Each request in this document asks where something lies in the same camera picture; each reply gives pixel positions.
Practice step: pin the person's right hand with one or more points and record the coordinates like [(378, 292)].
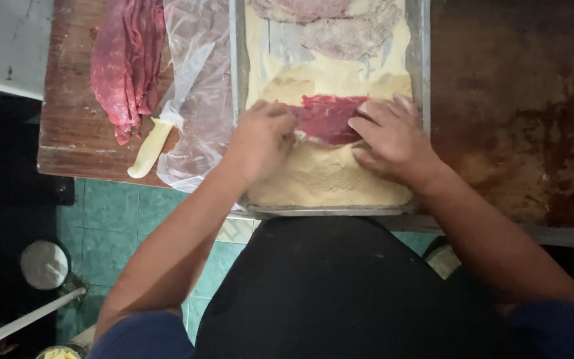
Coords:
[(396, 144)]

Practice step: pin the person's left hand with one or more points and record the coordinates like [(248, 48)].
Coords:
[(262, 137)]

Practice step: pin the clear plastic bag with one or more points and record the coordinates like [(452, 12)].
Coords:
[(200, 94)]

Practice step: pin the heap of yellow breadcrumbs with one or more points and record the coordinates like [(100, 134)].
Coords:
[(327, 169)]

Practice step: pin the person's left fingers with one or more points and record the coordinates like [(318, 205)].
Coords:
[(279, 122)]

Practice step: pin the white pole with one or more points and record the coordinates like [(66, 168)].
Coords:
[(23, 321)]

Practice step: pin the breaded meat cutlet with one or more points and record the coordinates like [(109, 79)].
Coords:
[(299, 9), (352, 35)]

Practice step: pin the metal baking tray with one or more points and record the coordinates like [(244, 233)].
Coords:
[(329, 107)]

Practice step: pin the pile of raw meat slices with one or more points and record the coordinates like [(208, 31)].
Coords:
[(127, 65)]

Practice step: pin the white round lid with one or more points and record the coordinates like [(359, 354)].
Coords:
[(44, 265)]

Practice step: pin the person's black apron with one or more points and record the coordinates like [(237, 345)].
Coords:
[(352, 294)]

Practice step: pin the wooden cutting board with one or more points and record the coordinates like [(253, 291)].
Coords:
[(102, 94)]

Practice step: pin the bowl of yellow shreds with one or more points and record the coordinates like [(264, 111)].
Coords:
[(59, 353)]

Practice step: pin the raw red meat slice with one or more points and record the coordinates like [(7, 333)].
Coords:
[(324, 119)]

